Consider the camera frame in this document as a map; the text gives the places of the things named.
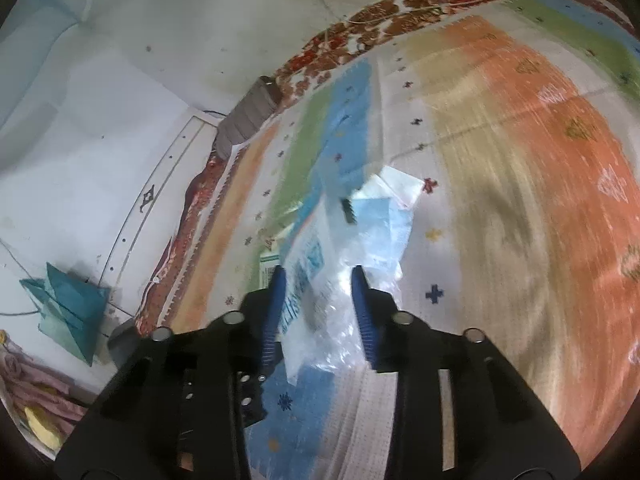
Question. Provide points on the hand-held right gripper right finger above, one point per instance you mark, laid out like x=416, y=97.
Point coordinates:
x=361, y=307

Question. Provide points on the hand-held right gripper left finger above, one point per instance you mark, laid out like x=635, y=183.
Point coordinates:
x=277, y=302

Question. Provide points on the pale green wrapper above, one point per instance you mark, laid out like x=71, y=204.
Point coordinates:
x=269, y=267

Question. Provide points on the clear plastic bag blue print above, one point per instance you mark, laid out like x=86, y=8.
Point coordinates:
x=320, y=342

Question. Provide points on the light blue plastic packet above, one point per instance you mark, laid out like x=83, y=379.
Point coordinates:
x=382, y=230

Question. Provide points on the small black ridged object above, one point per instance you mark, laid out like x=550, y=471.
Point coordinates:
x=347, y=210

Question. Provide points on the white headboard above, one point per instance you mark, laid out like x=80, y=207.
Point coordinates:
x=150, y=200

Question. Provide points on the striped colourful mat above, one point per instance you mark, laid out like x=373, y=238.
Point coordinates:
x=500, y=210

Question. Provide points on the brown striped pillow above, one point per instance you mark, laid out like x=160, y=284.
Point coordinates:
x=245, y=115

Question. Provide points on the teal cushion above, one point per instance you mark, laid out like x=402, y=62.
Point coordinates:
x=67, y=305

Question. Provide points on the pink cloth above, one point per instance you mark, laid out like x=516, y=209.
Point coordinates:
x=35, y=380

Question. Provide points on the yellow object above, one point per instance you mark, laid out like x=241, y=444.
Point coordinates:
x=42, y=427

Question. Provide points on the red floral bed sheet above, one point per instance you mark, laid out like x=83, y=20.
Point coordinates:
x=410, y=15

